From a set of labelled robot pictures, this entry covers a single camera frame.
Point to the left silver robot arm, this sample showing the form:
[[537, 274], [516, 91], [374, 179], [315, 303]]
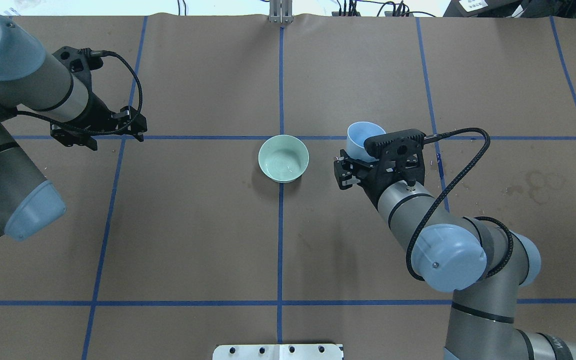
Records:
[[54, 87]]

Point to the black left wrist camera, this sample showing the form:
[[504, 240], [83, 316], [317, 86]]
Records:
[[79, 61]]

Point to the light blue plastic cup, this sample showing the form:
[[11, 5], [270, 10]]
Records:
[[357, 133]]

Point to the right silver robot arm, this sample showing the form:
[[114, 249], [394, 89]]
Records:
[[482, 266]]

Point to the aluminium frame post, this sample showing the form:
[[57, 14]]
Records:
[[280, 12]]

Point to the blue tape line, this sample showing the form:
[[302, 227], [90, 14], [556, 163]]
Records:
[[430, 104], [135, 98]]

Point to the mint green ceramic bowl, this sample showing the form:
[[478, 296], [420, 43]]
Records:
[[283, 158]]

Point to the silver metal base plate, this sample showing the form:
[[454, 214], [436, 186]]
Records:
[[294, 351]]

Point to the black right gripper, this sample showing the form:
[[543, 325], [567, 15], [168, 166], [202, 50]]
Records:
[[366, 182]]

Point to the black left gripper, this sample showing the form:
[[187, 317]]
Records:
[[99, 113]]

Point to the blue tape line left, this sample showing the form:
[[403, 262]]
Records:
[[135, 98]]

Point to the blue tape line right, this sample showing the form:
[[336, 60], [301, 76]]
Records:
[[430, 104]]

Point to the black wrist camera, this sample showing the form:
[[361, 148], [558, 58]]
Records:
[[399, 157], [79, 61]]

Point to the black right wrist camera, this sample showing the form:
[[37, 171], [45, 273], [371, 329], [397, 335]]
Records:
[[399, 157]]

